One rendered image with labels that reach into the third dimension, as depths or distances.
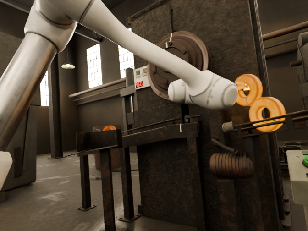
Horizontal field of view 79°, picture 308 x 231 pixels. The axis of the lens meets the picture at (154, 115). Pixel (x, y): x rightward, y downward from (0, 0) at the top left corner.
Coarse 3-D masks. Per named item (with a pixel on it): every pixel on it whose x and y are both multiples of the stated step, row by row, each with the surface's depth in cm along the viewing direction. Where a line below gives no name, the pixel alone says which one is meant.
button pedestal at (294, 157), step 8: (288, 152) 39; (296, 152) 39; (288, 160) 37; (296, 160) 36; (288, 168) 41; (296, 168) 34; (304, 168) 34; (296, 176) 32; (304, 176) 32; (296, 184) 32; (304, 184) 31; (296, 192) 32; (304, 192) 31; (296, 200) 32; (304, 200) 32
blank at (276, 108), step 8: (256, 104) 85; (264, 104) 81; (272, 104) 78; (280, 104) 77; (256, 112) 86; (272, 112) 78; (280, 112) 75; (256, 120) 86; (272, 120) 79; (280, 120) 76; (256, 128) 86; (264, 128) 82; (272, 128) 79
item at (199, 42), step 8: (176, 32) 129; (184, 32) 126; (160, 40) 136; (200, 40) 120; (200, 48) 119; (208, 56) 117; (208, 64) 117; (152, 88) 140; (160, 96) 136; (168, 96) 132
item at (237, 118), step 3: (231, 117) 97; (234, 117) 97; (237, 117) 98; (240, 117) 99; (231, 120) 97; (234, 120) 97; (237, 120) 98; (240, 120) 98; (234, 123) 97; (237, 123) 97; (240, 123) 98; (243, 123) 99; (234, 129) 96; (234, 132) 96; (237, 132) 96; (243, 132) 97; (237, 135) 96
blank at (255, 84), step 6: (240, 78) 93; (246, 78) 89; (252, 78) 86; (258, 78) 87; (252, 84) 87; (258, 84) 85; (252, 90) 87; (258, 90) 85; (240, 96) 94; (246, 96) 93; (252, 96) 87; (258, 96) 86; (240, 102) 94; (246, 102) 91; (252, 102) 88
